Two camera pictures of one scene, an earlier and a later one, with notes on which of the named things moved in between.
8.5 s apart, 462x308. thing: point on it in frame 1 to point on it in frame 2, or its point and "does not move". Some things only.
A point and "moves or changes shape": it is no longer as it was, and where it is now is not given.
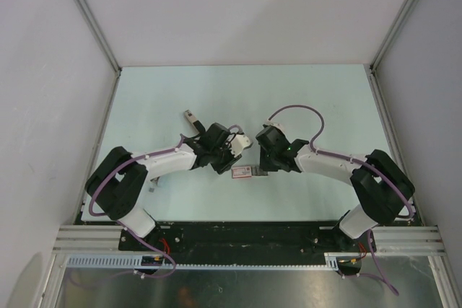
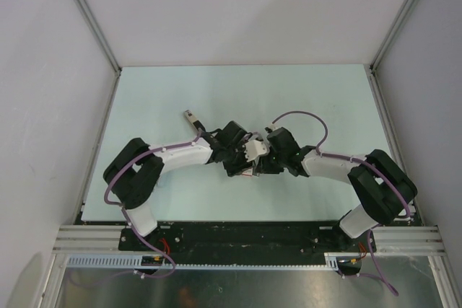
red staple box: [242, 172] does not move
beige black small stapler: [195, 124] does not move
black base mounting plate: [233, 238] does not move
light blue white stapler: [154, 181] moves or changes shape
